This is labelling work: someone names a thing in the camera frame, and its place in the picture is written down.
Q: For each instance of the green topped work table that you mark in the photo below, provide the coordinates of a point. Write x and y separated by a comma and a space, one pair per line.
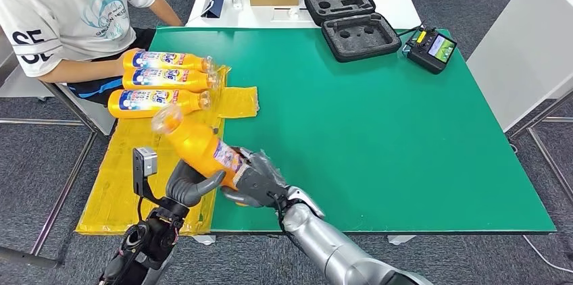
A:
403, 140

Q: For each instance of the orange detergent bottle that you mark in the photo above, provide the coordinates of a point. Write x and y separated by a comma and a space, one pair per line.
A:
188, 101
197, 79
197, 144
197, 61

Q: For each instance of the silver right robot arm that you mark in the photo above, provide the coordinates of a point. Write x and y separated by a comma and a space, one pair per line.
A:
340, 247

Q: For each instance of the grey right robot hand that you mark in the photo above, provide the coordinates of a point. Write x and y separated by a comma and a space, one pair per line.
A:
259, 180

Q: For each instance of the person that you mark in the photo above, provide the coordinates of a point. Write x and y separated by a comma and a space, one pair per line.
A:
67, 14

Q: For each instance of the black remote controller with screen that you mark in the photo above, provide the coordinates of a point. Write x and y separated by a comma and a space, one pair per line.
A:
427, 55

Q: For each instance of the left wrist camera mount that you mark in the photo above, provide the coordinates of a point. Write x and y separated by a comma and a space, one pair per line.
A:
143, 171

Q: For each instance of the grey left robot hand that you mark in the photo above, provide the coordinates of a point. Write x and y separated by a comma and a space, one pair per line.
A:
188, 189

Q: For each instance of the small white earbud case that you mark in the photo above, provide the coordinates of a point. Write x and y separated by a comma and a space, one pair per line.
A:
237, 3

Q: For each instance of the yellow plastic wrapped sheet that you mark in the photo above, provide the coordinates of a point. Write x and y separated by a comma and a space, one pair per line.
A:
134, 175

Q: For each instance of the dark grey bar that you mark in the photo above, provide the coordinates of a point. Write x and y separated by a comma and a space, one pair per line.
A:
27, 258

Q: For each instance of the open black foam case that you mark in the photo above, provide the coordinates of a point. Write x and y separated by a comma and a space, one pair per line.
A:
358, 40

